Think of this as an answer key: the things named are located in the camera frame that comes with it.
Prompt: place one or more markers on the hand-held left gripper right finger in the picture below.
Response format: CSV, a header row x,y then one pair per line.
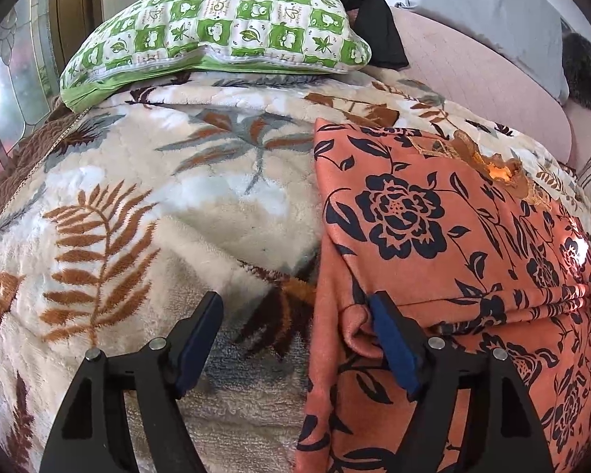
x,y
396,350

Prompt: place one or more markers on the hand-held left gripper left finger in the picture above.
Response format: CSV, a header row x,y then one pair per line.
x,y
197,350

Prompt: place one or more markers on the orange floral garment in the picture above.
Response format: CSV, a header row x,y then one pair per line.
x,y
423,236

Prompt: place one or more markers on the leaf print fleece blanket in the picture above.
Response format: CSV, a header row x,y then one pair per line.
x,y
152,182

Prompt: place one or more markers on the brown quilted bedspread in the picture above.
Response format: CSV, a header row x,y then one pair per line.
x,y
24,152

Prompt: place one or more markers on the green checkered pillow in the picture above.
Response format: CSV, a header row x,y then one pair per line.
x,y
216,24

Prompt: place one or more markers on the black cloth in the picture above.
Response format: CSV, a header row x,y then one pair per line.
x,y
374,24

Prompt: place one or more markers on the stained glass window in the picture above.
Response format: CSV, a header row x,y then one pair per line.
x,y
15,79

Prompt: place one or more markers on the dark furry cloth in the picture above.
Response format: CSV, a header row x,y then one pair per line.
x,y
586,74

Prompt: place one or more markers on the grey pillow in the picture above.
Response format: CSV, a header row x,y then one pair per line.
x,y
482,5

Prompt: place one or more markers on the wooden window frame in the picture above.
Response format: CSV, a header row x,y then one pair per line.
x,y
74,10

